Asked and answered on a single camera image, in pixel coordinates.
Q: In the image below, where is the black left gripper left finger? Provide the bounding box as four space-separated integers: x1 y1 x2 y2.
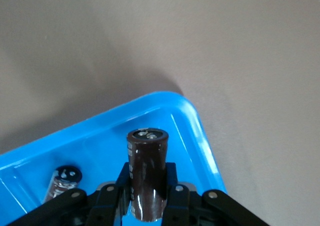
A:
7 162 133 226

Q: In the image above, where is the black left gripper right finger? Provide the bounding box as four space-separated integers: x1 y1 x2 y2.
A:
161 162 271 226

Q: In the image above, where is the tall dark electrolytic capacitor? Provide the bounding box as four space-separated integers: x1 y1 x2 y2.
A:
126 127 169 222

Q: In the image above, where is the blue plastic tray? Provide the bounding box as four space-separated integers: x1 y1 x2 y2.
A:
0 90 228 226

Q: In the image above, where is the brown table cover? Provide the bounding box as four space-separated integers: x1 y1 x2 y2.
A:
0 0 320 226

